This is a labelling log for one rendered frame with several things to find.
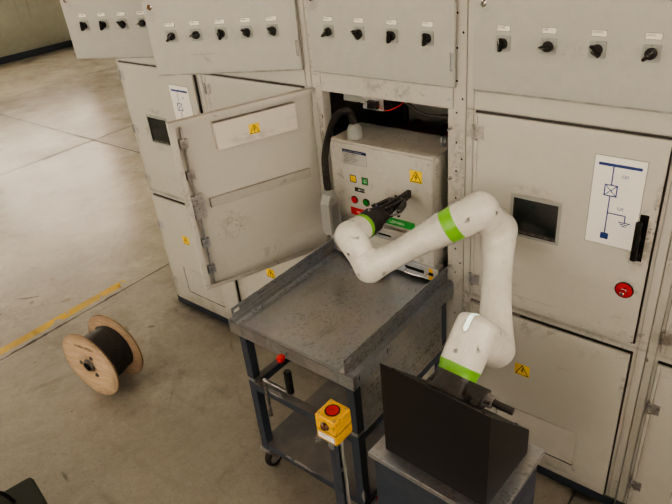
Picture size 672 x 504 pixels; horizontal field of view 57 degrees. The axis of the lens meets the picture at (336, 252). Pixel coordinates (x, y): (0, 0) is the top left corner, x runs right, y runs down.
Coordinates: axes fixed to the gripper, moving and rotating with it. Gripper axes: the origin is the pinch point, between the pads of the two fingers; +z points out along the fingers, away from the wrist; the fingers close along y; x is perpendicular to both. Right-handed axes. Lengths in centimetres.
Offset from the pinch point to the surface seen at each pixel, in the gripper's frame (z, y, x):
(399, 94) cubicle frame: 8.2, -5.8, 36.8
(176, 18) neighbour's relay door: -16, -95, 65
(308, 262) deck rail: -15, -42, -34
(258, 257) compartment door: -24, -63, -33
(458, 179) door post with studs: 7.9, 18.8, 7.8
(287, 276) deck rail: -28, -42, -34
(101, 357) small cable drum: -72, -143, -92
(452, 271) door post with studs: 7.8, 16.4, -33.1
